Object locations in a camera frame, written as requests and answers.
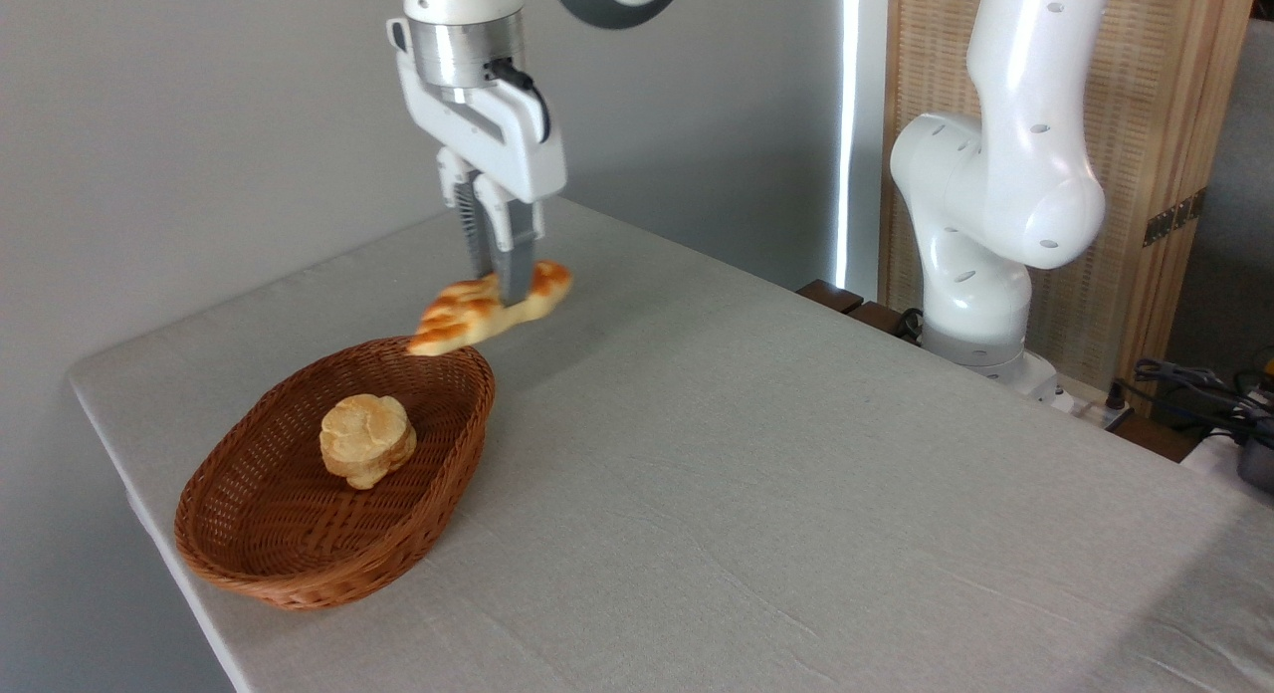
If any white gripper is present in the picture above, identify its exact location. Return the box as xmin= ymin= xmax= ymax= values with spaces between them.
xmin=395 ymin=50 xmax=569 ymax=307

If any braided golden bread loaf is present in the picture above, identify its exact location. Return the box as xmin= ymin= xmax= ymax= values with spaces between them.
xmin=406 ymin=261 xmax=574 ymax=357

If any round pale bread bun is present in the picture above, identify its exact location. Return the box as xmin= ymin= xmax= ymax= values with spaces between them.
xmin=318 ymin=393 xmax=419 ymax=491

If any brown oval wicker basket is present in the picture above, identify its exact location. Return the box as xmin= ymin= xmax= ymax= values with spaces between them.
xmin=174 ymin=336 xmax=497 ymax=612

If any dark brown wooden furniture edge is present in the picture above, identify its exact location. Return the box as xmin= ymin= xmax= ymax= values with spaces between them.
xmin=796 ymin=279 xmax=927 ymax=342

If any grey tablecloth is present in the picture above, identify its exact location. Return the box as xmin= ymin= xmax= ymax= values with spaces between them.
xmin=68 ymin=197 xmax=1274 ymax=693

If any white power strip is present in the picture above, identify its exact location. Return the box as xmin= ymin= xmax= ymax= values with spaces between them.
xmin=1035 ymin=372 xmax=1136 ymax=431

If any wooden folding screen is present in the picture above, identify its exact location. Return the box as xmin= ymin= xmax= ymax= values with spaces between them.
xmin=881 ymin=0 xmax=1261 ymax=417

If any dark metal screen hinge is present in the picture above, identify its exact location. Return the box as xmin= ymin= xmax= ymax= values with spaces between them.
xmin=1142 ymin=186 xmax=1208 ymax=249

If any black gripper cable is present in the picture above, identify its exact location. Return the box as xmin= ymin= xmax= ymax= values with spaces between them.
xmin=486 ymin=57 xmax=552 ymax=145

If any white vertical window frame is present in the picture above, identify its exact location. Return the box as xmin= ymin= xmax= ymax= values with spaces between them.
xmin=834 ymin=0 xmax=890 ymax=298

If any black cable bundle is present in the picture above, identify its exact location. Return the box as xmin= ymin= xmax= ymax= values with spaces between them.
xmin=1107 ymin=358 xmax=1274 ymax=437

